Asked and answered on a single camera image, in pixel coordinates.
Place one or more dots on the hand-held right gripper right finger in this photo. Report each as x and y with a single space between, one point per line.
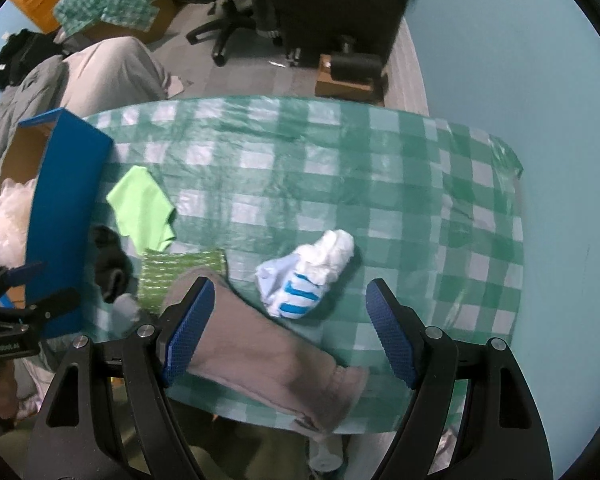
390 335

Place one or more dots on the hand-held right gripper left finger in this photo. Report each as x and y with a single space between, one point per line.
190 327

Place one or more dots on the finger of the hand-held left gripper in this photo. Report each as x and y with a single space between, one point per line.
55 305
25 271

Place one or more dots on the green glitter sponge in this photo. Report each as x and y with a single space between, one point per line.
180 262

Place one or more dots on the black sock with grey toe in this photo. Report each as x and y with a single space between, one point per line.
107 260

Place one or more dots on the long grey sock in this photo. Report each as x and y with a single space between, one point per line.
260 350

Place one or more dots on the blue cardboard box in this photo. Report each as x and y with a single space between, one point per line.
65 185

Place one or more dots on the white fluffy cloth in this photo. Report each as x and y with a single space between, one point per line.
327 252

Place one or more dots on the blue striped white sock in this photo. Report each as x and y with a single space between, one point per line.
290 295

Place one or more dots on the light green cloth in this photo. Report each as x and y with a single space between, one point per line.
140 205

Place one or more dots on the white bath pouf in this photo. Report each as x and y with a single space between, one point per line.
12 220

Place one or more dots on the grey quilt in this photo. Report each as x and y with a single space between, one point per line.
27 100

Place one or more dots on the green checked tablecloth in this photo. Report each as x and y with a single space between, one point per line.
330 170

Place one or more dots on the black clothes pile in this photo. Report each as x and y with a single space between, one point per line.
20 55

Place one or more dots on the black roller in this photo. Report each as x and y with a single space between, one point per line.
355 65

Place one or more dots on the black office chair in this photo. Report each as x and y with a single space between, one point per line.
225 25

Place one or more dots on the black draped cloth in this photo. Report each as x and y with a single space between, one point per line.
340 5

